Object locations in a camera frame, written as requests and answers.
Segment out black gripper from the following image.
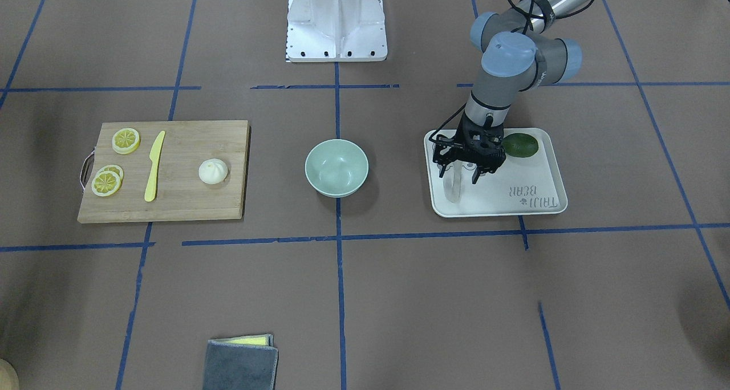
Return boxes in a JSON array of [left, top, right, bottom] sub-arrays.
[[431, 118, 506, 185]]

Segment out white ceramic soup spoon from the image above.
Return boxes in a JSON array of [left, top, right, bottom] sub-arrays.
[[443, 160, 463, 205]]

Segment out white steamed bun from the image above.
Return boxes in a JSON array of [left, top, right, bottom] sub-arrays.
[[198, 159, 229, 185]]

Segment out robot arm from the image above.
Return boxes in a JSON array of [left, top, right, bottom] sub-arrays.
[[428, 0, 594, 183]]

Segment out light green bowl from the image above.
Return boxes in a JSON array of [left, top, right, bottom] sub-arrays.
[[303, 140, 370, 198]]

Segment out dark green avocado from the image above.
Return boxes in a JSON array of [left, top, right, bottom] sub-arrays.
[[502, 132, 540, 158]]

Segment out white bear serving tray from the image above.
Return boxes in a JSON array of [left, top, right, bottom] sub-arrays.
[[423, 128, 568, 218]]

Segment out grey folded cloth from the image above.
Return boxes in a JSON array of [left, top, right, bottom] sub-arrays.
[[202, 334, 278, 389]]

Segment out bamboo cutting board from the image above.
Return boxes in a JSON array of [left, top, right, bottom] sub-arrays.
[[78, 120, 250, 224]]

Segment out yellow plastic knife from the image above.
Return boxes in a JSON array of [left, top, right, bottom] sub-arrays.
[[144, 130, 166, 202]]

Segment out top lemon slice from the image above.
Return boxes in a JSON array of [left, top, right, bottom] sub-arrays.
[[111, 127, 140, 155]]

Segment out lower stacked lemon slice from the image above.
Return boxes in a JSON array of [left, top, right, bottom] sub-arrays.
[[96, 164, 124, 181]]

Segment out single lemon slice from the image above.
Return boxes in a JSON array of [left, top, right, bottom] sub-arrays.
[[91, 170, 122, 197]]

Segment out wooden mug tree stand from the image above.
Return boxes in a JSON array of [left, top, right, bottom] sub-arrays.
[[0, 359, 20, 390]]

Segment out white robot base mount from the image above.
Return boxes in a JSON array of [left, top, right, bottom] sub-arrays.
[[285, 0, 388, 63]]

